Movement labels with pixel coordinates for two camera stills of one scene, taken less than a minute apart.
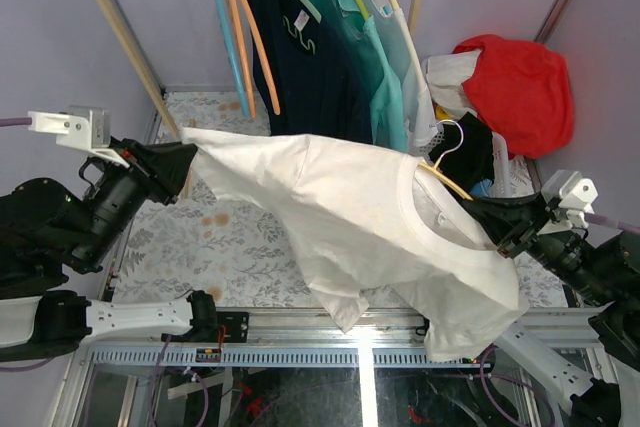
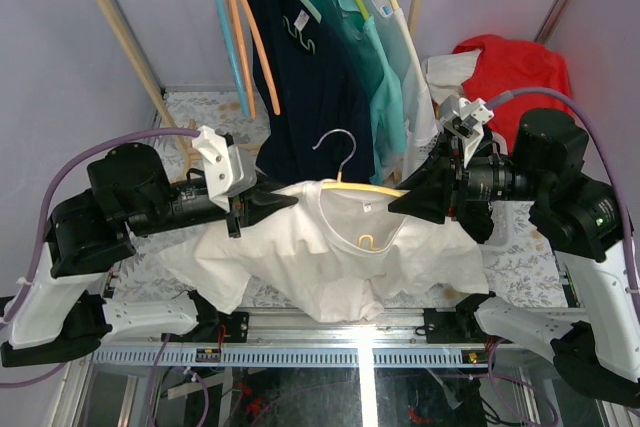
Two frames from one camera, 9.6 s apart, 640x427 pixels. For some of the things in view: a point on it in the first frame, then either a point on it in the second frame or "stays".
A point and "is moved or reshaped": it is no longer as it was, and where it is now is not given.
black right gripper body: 524,222 to 452,177
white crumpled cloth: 445,77 stays
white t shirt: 374,231 to 333,255
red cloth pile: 522,91 stays
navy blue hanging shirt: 319,92 stays
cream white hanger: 400,12 stays
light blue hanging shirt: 392,34 stays
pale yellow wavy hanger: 434,170 is moved or reshaped
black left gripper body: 162,183 to 242,205
